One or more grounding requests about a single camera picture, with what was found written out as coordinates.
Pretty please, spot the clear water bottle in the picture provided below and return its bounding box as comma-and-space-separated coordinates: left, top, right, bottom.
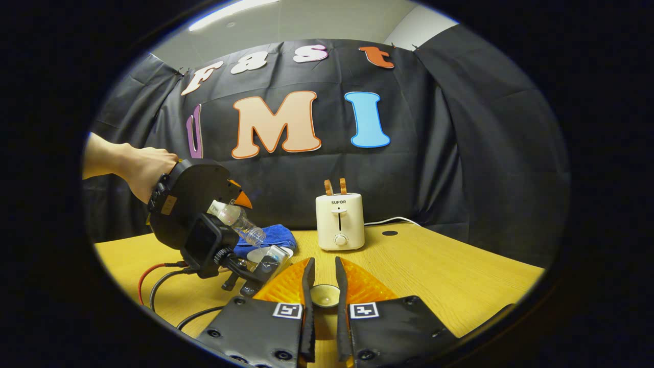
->
207, 200, 267, 246

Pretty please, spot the beige teacup lid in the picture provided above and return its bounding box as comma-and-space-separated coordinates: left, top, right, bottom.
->
310, 284, 340, 308

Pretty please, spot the blue towel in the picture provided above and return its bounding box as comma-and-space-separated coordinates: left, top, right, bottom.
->
232, 224, 297, 259

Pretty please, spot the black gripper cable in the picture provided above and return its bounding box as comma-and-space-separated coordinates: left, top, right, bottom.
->
176, 305, 226, 331
149, 268, 196, 312

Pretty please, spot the white toaster cable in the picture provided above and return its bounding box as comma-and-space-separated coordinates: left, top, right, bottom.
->
363, 216, 423, 228

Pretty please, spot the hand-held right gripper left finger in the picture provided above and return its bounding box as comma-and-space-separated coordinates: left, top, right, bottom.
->
197, 257, 316, 368

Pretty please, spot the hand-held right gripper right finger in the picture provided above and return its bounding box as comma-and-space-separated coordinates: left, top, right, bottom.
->
334, 256, 459, 368

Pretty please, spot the black backdrop cloth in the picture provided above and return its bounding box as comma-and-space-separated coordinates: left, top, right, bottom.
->
82, 23, 570, 269

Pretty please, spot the white toaster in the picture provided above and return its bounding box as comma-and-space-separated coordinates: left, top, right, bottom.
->
315, 192, 366, 251

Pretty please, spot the red gripper cable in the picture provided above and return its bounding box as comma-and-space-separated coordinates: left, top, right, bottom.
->
137, 262, 188, 307

